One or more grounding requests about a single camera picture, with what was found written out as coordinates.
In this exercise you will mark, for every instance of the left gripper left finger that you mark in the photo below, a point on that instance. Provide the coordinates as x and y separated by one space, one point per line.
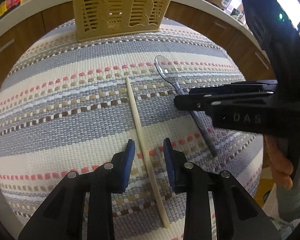
60 216

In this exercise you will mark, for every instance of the white kitchen countertop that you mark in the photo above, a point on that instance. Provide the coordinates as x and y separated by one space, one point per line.
33 7

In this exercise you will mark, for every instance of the bamboo chopstick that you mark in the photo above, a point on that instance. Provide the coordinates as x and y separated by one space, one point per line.
146 157

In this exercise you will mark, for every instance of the wooden base cabinets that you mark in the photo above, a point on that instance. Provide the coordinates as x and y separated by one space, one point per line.
233 37

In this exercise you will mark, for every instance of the yellow plastic utensil basket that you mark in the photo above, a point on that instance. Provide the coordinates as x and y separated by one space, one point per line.
96 19

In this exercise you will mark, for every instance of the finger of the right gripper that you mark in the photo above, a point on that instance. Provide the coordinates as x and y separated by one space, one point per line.
242 102
238 87

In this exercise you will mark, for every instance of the person's right hand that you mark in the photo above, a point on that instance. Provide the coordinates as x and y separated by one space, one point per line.
281 168

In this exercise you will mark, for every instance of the green ceramic mug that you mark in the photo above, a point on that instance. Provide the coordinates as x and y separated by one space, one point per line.
236 14

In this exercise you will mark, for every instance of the striped woven placemat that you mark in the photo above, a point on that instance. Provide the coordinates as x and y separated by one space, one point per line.
64 106

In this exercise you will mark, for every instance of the clear grey spoon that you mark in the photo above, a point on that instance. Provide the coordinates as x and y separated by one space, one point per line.
170 75

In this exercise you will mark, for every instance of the grey sleeve forearm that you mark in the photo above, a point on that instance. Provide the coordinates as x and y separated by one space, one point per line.
289 199

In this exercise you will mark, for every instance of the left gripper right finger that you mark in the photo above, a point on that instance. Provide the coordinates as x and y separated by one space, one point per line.
237 214

